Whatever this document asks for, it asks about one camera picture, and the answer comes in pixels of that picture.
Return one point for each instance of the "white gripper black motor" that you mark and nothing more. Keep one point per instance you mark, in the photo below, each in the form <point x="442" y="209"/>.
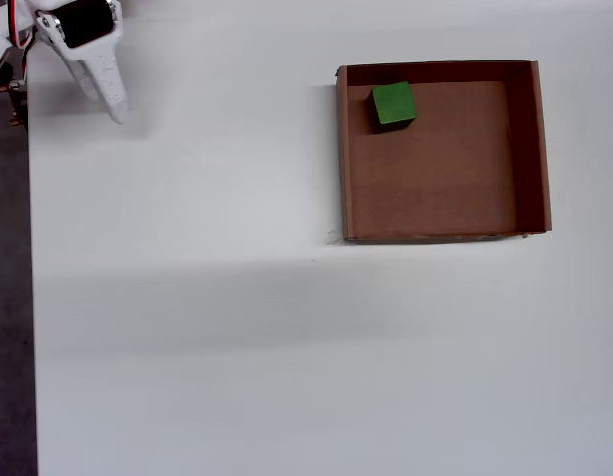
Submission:
<point x="83" y="27"/>

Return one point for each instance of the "brown cardboard box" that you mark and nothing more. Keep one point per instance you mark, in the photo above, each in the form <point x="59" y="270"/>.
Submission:
<point x="435" y="168"/>

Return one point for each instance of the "dark table clamp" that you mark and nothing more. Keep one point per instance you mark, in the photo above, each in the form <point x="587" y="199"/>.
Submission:
<point x="16" y="106"/>

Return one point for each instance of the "green cube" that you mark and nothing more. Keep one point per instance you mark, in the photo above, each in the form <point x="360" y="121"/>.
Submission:
<point x="395" y="101"/>

